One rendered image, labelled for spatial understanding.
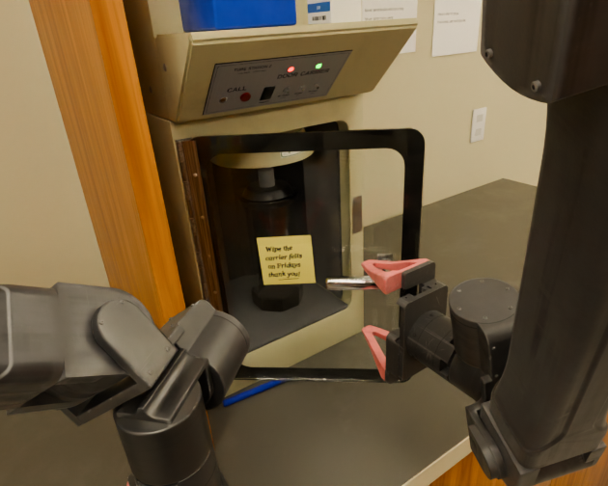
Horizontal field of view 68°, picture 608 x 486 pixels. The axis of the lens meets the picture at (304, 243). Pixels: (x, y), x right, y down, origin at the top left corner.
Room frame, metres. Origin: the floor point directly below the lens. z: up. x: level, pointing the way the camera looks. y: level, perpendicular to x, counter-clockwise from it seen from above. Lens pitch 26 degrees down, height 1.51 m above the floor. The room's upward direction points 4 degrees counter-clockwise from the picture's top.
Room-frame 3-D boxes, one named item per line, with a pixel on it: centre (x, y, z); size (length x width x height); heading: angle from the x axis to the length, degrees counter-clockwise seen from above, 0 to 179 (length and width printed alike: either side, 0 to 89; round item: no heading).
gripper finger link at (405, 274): (0.45, -0.10, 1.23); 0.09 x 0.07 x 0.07; 32
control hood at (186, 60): (0.63, -0.01, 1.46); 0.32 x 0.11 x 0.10; 122
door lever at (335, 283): (0.53, -0.07, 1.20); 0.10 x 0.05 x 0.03; 83
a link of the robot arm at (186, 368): (0.24, 0.10, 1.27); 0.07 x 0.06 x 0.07; 166
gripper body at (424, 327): (0.39, -0.14, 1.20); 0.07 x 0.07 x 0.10; 32
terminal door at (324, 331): (0.57, -0.01, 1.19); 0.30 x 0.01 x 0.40; 83
